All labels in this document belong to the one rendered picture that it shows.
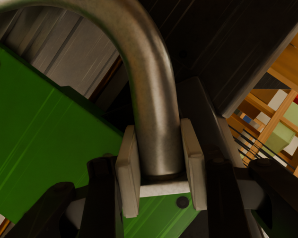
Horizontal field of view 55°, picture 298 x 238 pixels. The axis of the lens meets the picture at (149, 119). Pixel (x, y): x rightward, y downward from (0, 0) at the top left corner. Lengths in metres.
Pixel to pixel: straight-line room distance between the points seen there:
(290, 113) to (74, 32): 3.30
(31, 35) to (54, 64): 0.38
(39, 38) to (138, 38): 0.10
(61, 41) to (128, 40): 0.43
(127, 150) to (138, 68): 0.05
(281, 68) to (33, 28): 0.83
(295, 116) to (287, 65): 2.76
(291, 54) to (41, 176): 0.87
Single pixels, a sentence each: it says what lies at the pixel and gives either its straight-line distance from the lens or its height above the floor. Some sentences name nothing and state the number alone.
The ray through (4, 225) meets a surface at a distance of 0.44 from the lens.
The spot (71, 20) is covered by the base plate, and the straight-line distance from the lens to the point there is 0.59.
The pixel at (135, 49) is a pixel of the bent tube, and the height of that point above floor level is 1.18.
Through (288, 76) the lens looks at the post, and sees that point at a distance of 0.99.
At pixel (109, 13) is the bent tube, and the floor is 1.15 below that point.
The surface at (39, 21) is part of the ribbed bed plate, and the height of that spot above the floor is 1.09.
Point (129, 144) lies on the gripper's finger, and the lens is 0.16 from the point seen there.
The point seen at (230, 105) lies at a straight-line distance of 0.27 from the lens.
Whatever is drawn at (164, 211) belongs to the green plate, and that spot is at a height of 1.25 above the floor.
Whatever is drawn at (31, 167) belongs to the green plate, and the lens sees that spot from 0.25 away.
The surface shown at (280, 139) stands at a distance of 3.46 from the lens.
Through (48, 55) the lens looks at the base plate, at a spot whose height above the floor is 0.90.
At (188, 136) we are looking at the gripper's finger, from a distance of 0.16.
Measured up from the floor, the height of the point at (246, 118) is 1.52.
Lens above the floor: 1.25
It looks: 13 degrees down
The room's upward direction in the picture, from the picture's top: 129 degrees clockwise
